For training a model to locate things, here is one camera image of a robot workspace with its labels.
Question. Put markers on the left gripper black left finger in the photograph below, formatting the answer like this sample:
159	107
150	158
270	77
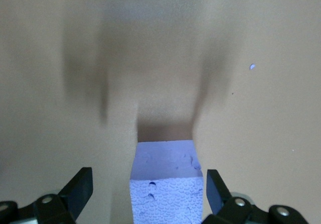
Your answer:
75	196

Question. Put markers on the brown paper table cover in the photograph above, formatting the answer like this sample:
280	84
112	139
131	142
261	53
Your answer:
250	108

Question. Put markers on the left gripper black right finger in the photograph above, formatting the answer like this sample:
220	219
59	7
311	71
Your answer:
218	199

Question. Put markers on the purple foam cube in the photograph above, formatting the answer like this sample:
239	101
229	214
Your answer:
165	183

